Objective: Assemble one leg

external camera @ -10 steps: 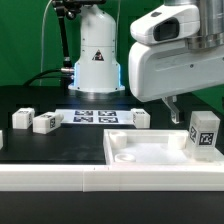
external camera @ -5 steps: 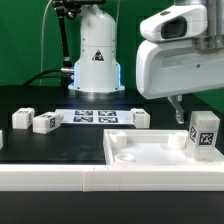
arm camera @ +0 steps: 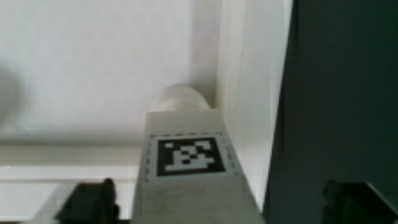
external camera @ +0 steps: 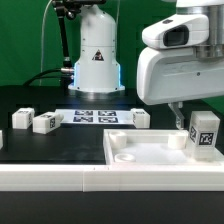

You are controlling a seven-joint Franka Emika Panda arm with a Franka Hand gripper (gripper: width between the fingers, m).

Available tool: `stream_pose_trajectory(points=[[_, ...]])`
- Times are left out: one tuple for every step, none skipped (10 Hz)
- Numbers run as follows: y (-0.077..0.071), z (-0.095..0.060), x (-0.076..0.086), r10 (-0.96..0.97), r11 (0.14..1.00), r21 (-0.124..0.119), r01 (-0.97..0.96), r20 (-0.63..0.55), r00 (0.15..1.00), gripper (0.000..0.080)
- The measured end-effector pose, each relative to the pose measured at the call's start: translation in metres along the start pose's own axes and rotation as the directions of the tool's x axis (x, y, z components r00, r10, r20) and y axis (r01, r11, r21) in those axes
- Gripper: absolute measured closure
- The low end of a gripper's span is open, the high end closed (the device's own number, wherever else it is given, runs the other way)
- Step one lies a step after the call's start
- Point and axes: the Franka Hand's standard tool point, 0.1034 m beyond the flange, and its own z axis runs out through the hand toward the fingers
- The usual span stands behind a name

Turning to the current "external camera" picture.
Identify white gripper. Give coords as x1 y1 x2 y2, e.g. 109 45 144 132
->
137 47 224 130

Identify white square tabletop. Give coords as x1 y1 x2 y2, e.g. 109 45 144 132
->
103 129 224 165

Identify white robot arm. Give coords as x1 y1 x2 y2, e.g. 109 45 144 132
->
69 0 224 129

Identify sheet with AprilTags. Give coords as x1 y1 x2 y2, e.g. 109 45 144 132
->
55 109 133 125

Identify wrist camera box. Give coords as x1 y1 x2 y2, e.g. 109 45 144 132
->
142 14 209 49

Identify black cables at base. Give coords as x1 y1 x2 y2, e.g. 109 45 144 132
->
23 68 74 87

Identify black camera stand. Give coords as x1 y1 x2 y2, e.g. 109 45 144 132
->
52 0 106 84

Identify grey cable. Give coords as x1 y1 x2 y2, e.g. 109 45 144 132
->
38 0 54 86

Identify white L-shaped obstacle wall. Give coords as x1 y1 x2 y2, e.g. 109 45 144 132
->
0 163 224 192

